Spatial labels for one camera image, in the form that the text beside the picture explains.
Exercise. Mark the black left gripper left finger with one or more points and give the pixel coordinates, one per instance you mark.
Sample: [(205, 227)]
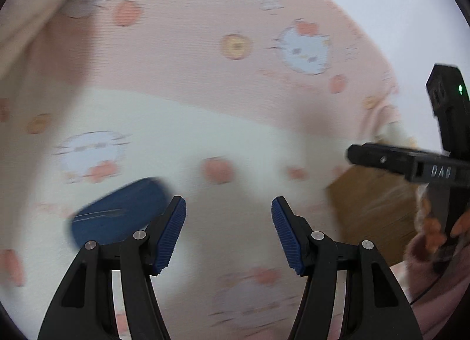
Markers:
[(83, 304)]

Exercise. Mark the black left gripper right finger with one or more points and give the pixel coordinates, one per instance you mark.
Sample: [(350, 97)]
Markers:
[(375, 305)]

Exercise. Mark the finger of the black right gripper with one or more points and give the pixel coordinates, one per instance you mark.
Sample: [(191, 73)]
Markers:
[(384, 157)]

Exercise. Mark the dark blue denim pencil case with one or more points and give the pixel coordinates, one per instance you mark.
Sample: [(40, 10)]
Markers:
[(117, 211)]

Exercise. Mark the person's right hand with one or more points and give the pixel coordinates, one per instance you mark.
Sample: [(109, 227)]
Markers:
[(421, 250)]

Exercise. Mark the brown cardboard box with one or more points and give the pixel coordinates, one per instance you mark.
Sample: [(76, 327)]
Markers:
[(372, 204)]

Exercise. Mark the pink Hello Kitty blanket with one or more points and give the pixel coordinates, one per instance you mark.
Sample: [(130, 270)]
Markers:
[(228, 103)]

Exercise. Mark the black camera box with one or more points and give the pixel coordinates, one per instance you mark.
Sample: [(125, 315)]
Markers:
[(449, 98)]

